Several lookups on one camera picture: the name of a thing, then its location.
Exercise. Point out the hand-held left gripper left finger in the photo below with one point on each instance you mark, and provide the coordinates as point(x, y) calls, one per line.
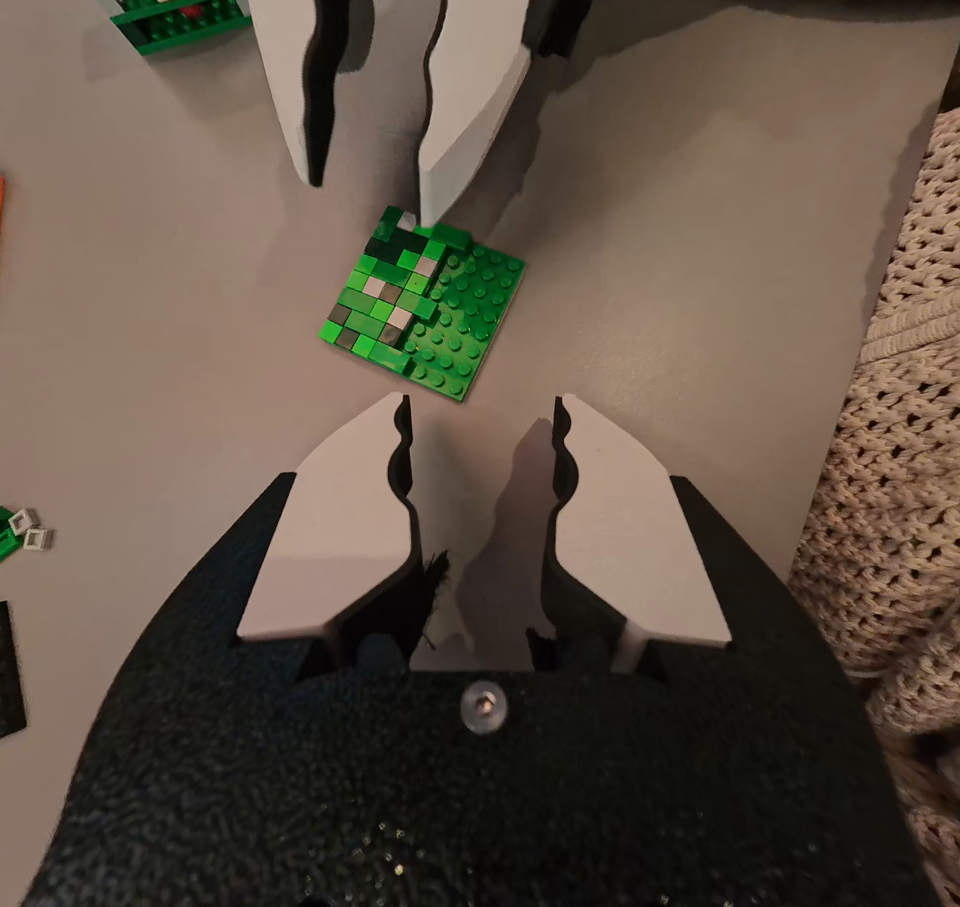
point(330, 539)

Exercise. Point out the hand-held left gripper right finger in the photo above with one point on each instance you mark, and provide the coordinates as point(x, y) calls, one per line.
point(637, 539)

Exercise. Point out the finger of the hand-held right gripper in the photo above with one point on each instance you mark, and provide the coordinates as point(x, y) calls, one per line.
point(277, 22)
point(480, 59)

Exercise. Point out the green mosaic lego plate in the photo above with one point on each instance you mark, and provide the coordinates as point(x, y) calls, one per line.
point(379, 299)

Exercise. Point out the scattered loose lego pieces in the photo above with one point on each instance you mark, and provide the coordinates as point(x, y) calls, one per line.
point(26, 532)

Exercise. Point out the orange brick separator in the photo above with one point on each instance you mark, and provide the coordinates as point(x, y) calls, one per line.
point(1, 217)

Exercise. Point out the green lego frame build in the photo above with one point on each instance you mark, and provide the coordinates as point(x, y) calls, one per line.
point(180, 22)

